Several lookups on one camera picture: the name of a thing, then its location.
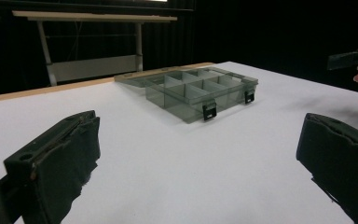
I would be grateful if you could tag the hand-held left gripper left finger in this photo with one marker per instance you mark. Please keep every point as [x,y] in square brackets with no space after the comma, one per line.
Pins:
[59,155]

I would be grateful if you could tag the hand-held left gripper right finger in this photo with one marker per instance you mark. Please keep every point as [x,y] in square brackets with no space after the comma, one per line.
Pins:
[345,155]

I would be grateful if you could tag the transparent grey compartment box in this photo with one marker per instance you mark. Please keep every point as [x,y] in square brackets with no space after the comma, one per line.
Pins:
[183,93]

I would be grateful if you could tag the white-legged desk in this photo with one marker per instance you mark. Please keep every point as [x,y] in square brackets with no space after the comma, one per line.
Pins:
[90,67]

